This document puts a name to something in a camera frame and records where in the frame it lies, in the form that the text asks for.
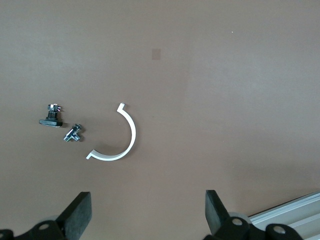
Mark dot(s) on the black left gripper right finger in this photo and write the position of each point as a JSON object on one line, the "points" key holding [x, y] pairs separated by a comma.
{"points": [[215, 212]]}

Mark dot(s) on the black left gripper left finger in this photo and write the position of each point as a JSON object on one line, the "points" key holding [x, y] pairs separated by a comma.
{"points": [[77, 215]]}

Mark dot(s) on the small chrome metal fitting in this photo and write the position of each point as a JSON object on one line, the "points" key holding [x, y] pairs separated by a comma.
{"points": [[72, 135]]}

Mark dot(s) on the aluminium frame rail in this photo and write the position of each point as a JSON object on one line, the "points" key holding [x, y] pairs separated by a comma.
{"points": [[295, 215]]}

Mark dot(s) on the black push button switch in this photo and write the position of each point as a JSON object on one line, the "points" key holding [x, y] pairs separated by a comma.
{"points": [[50, 122]]}

